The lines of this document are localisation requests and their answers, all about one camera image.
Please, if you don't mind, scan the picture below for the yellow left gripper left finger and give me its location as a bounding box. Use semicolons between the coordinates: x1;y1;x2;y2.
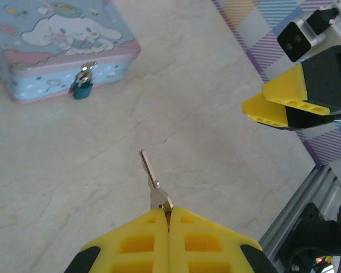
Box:
63;207;171;273

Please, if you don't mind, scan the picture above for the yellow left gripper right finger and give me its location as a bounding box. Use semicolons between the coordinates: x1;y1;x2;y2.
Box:
168;206;280;273

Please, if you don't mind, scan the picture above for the small silver key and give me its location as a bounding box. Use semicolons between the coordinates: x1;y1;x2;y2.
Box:
138;149;174;214

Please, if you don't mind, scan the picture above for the small teal padlock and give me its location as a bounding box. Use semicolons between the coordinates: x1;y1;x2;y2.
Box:
69;61;99;101

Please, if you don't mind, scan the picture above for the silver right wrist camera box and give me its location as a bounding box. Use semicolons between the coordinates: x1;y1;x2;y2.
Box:
276;16;328;64

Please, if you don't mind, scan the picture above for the aluminium frame rail with bases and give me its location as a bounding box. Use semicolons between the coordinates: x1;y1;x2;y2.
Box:
257;164;341;273

